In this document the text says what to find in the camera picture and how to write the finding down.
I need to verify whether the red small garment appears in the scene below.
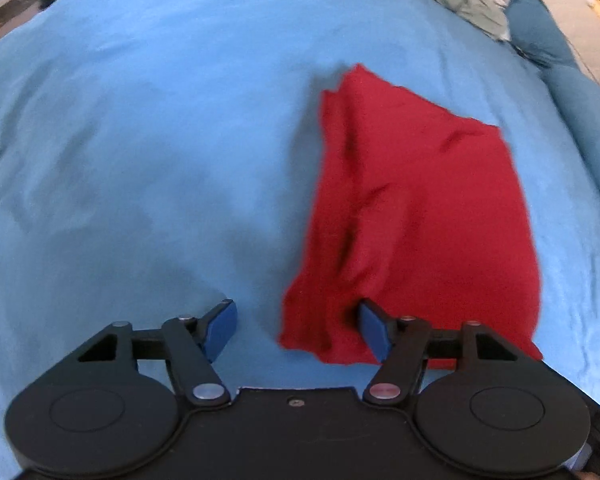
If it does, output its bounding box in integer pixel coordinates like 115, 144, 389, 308
279, 66, 541, 364

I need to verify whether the blue bed sheet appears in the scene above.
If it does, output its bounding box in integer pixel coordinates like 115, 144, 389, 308
0, 0, 600, 479

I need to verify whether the blue rolled duvet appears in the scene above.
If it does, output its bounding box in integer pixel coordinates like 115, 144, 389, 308
542, 65, 600, 190

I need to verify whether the blue pillow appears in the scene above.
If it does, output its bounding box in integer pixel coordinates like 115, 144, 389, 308
505, 0, 578, 68

